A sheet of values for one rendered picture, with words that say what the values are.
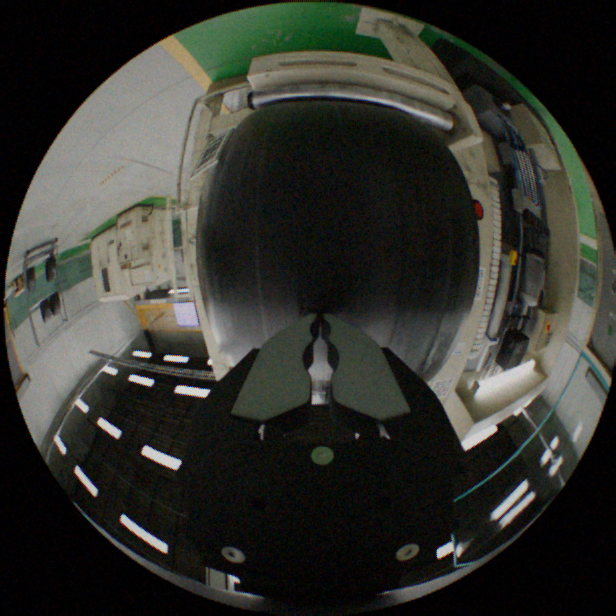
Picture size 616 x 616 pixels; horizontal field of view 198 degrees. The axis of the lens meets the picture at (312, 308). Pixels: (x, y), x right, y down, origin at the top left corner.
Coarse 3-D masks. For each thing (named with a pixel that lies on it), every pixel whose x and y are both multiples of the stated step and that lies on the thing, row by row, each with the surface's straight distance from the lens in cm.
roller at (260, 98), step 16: (256, 96) 36; (272, 96) 35; (288, 96) 35; (304, 96) 35; (320, 96) 35; (336, 96) 35; (352, 96) 35; (368, 96) 36; (384, 96) 37; (400, 96) 38; (416, 112) 38; (432, 112) 40; (448, 128) 42
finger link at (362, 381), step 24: (336, 336) 10; (360, 336) 10; (336, 360) 10; (360, 360) 9; (384, 360) 9; (336, 384) 8; (360, 384) 8; (384, 384) 8; (336, 408) 8; (360, 408) 7; (384, 408) 7; (408, 408) 8; (360, 432) 8
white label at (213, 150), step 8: (232, 128) 23; (224, 136) 23; (208, 144) 25; (216, 144) 23; (224, 144) 21; (208, 152) 23; (216, 152) 21; (200, 160) 23; (208, 160) 21; (216, 160) 19; (200, 168) 21; (192, 176) 21
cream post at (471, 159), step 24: (384, 24) 109; (408, 48) 82; (432, 72) 70; (480, 144) 58; (480, 168) 53; (480, 192) 50; (480, 240) 48; (480, 264) 48; (480, 312) 53; (456, 360) 55; (432, 384) 56; (456, 384) 63
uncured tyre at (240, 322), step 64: (256, 128) 20; (320, 128) 18; (384, 128) 20; (256, 192) 14; (320, 192) 14; (384, 192) 15; (448, 192) 18; (256, 256) 14; (320, 256) 13; (384, 256) 14; (448, 256) 16; (256, 320) 15; (384, 320) 15; (448, 320) 18; (320, 384) 20
